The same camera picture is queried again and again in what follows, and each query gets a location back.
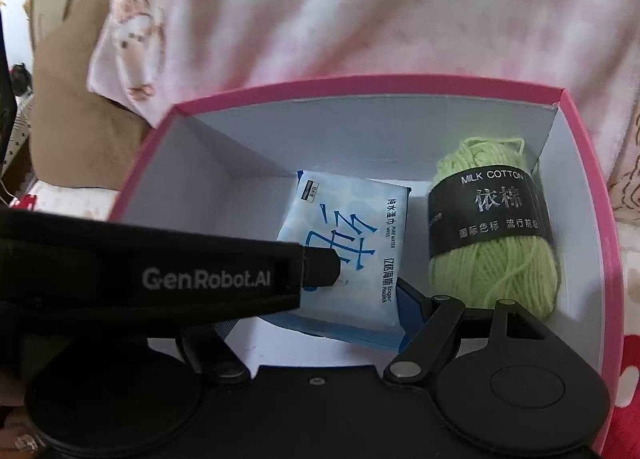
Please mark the nightstand with patterned cloth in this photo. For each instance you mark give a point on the nightstand with patterned cloth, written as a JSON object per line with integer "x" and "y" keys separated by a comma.
{"x": 20, "y": 129}

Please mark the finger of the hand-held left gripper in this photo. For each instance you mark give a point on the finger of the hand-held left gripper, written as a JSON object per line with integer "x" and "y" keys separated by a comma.
{"x": 322, "y": 269}

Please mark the red bear print bed sheet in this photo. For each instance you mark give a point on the red bear print bed sheet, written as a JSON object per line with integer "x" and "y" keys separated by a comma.
{"x": 75, "y": 200}

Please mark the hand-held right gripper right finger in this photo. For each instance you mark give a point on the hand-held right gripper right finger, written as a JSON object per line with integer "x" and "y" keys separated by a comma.
{"x": 410, "y": 319}

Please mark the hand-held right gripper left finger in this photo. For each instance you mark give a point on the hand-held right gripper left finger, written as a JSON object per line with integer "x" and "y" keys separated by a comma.
{"x": 200, "y": 345}

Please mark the green yarn ball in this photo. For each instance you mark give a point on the green yarn ball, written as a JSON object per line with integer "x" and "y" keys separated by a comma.
{"x": 490, "y": 259}

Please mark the brown pillow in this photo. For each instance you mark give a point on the brown pillow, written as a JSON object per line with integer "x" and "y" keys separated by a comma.
{"x": 75, "y": 139}

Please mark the blue wet wipes packet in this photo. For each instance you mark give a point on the blue wet wipes packet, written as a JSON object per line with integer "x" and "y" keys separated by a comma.
{"x": 360, "y": 239}

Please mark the pink cardboard box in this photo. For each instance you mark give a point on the pink cardboard box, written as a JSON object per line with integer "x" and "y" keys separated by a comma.
{"x": 350, "y": 149}

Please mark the pink printed blanket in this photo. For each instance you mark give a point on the pink printed blanket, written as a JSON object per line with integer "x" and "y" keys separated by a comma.
{"x": 350, "y": 14}

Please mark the black and white plush toy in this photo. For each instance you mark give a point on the black and white plush toy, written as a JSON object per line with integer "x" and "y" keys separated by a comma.
{"x": 20, "y": 79}

